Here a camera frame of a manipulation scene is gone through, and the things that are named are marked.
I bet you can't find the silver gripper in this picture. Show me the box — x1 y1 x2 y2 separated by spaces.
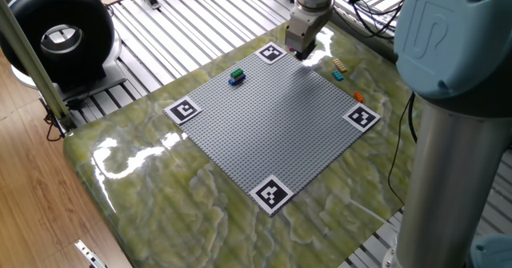
284 10 333 57

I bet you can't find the grey Lego baseplate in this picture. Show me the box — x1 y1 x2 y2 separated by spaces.
170 51 371 211

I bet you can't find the black white fiducial marker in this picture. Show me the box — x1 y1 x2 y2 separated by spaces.
248 174 295 216
162 95 204 126
254 41 288 66
342 102 382 134

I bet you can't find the thick black cable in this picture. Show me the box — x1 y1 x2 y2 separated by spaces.
406 91 418 144

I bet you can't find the black ring shaped device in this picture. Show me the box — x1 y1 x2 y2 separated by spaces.
0 0 125 101

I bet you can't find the slanted aluminium frame post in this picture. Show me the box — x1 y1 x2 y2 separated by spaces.
0 0 77 131

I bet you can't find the metal hinge bracket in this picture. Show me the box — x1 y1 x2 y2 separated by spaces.
74 238 109 268

